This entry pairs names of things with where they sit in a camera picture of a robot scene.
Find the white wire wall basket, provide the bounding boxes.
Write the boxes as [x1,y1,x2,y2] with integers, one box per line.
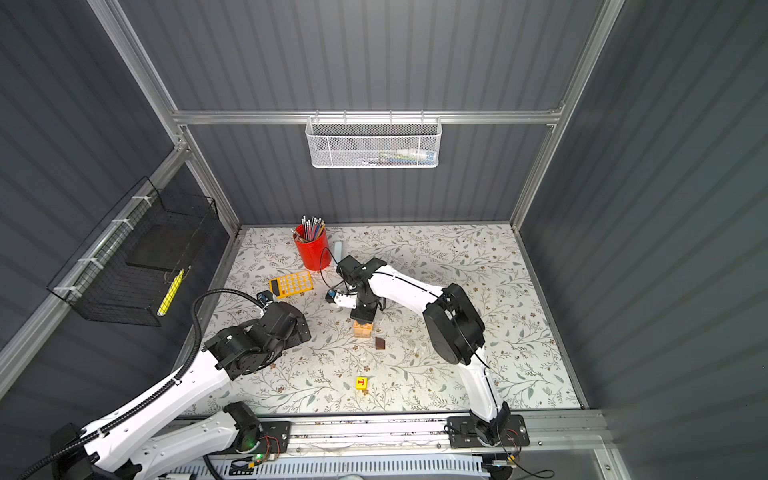
[305,119,443,169]

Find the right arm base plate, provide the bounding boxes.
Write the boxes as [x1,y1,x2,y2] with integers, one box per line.
[444,415,530,449]

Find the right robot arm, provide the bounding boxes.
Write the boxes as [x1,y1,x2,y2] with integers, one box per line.
[326,256,511,446]

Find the light blue eraser block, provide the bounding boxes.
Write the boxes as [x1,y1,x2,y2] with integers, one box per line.
[333,241,343,262]

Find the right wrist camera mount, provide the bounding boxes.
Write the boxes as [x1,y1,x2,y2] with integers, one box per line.
[325,290,357,310]

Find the yellow highlighter marker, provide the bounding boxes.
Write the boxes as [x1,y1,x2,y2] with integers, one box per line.
[157,269,186,317]

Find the black wire side basket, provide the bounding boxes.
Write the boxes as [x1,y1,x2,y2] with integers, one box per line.
[47,181,219,327]

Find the picture domino block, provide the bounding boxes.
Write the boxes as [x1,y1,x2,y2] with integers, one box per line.
[353,321,373,338]

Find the yellow letter cube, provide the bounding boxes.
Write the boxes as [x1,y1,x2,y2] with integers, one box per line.
[355,376,369,391]

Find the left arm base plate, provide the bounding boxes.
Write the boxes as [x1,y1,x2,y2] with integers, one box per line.
[234,421,292,457]

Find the red pencil cup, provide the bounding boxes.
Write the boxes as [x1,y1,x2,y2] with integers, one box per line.
[293,225,332,271]

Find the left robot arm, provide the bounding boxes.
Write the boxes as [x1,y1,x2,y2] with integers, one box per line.
[51,301,311,479]

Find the pencils bundle in cup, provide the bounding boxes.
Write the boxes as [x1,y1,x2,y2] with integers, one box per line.
[293,216,325,243]

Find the yellow calculator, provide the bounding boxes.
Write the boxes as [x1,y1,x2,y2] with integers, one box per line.
[268,270,314,299]

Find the markers in white basket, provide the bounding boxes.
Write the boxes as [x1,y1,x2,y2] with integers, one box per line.
[356,148,438,167]

